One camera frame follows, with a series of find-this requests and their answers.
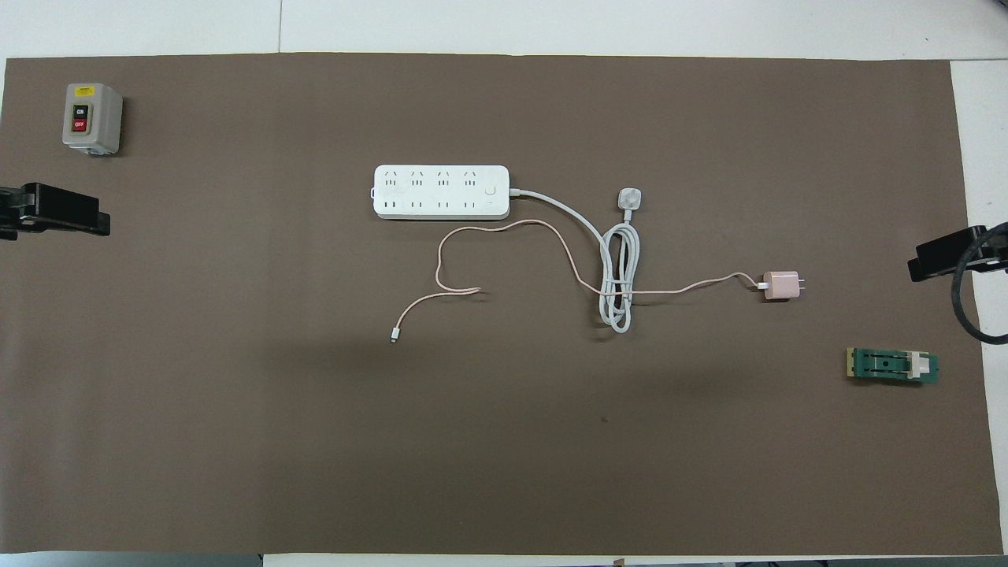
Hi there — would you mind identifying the pink charger adapter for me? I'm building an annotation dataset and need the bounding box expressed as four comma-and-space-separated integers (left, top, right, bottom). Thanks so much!
760, 271, 806, 301

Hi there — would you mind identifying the brown paper table mat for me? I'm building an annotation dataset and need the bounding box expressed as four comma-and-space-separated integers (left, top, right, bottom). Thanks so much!
0, 53, 981, 556

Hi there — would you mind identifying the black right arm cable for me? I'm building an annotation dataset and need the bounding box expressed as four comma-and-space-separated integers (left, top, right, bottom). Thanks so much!
951, 223, 1008, 346

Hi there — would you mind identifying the white power strip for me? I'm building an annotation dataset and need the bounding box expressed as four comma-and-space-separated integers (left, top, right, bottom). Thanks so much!
372, 164, 511, 221

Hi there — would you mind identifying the pink charging cable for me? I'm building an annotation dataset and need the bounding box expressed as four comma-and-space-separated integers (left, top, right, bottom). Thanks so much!
390, 219, 765, 344

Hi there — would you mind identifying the white power strip cord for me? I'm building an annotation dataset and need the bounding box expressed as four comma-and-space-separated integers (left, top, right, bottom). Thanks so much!
509, 187, 643, 334

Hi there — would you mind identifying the grey on-off switch box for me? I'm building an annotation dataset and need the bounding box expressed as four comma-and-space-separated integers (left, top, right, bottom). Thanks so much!
62, 83, 124, 156

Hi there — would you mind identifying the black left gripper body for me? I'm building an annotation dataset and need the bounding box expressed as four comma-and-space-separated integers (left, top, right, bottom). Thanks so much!
0, 187, 26, 242

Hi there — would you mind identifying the green circuit board block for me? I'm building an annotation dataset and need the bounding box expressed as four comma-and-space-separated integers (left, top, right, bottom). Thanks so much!
846, 346, 940, 387

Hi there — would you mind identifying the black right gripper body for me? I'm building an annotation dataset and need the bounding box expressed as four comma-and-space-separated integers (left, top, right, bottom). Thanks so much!
975, 236, 1008, 275

